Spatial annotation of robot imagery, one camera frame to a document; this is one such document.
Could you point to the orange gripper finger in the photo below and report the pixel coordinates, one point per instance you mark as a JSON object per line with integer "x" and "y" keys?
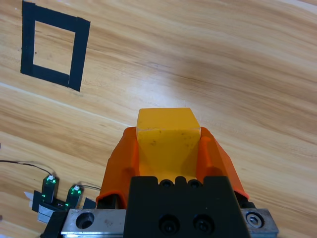
{"x": 116, "y": 161}
{"x": 218, "y": 161}

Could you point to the yellow wooden cube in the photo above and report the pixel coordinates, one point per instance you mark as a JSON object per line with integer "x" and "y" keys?
{"x": 168, "y": 148}

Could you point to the black tape piece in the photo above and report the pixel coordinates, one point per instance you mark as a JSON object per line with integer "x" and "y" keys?
{"x": 89, "y": 203}
{"x": 38, "y": 199}

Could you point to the green lit sensor module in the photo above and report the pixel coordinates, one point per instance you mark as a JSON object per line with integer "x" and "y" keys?
{"x": 73, "y": 197}
{"x": 49, "y": 188}

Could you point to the grey tape piece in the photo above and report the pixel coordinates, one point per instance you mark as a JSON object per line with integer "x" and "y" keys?
{"x": 45, "y": 214}

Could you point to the white tape piece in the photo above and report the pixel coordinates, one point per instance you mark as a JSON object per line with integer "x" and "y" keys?
{"x": 29, "y": 197}

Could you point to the black tape square outline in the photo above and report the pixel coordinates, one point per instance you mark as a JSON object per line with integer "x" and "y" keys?
{"x": 79, "y": 49}

